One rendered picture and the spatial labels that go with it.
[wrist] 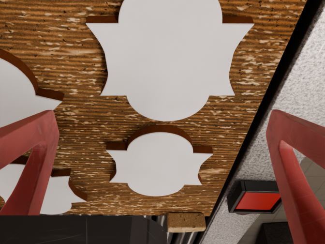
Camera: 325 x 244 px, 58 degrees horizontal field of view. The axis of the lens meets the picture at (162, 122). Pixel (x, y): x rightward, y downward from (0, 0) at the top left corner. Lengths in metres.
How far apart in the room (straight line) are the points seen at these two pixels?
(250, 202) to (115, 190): 0.21
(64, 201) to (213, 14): 0.32
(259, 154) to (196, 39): 0.22
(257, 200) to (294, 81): 0.23
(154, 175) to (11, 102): 0.18
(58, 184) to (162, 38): 0.25
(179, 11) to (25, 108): 0.16
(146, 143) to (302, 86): 0.17
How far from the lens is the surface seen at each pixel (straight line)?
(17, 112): 0.30
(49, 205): 0.46
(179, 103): 0.26
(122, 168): 0.35
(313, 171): 2.46
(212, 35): 0.22
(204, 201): 0.45
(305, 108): 0.35
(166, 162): 0.34
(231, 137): 0.33
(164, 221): 0.56
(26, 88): 0.27
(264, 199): 0.49
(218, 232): 0.63
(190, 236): 0.63
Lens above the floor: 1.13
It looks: 41 degrees down
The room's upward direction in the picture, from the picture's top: 179 degrees clockwise
